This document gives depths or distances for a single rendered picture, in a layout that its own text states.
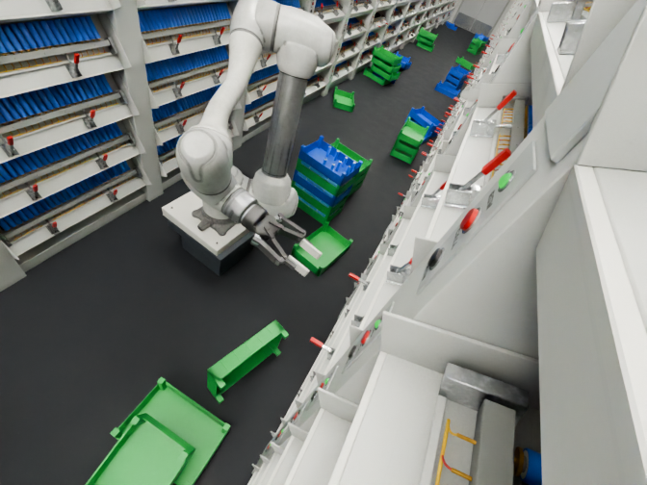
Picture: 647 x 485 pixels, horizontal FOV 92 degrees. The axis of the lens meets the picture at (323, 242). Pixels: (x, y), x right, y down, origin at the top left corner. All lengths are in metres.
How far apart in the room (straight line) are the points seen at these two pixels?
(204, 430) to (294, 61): 1.29
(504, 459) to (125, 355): 1.35
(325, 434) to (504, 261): 0.32
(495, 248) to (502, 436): 0.11
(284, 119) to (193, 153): 0.56
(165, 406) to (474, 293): 1.26
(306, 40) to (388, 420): 1.06
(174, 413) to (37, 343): 0.57
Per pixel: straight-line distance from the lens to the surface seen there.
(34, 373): 1.53
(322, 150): 1.94
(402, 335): 0.25
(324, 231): 1.89
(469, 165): 0.57
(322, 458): 0.43
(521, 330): 0.23
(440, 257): 0.25
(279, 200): 1.30
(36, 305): 1.66
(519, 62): 0.86
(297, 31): 1.15
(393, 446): 0.25
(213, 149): 0.71
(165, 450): 1.26
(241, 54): 1.09
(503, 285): 0.20
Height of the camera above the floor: 1.33
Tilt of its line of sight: 47 degrees down
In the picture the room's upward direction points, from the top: 23 degrees clockwise
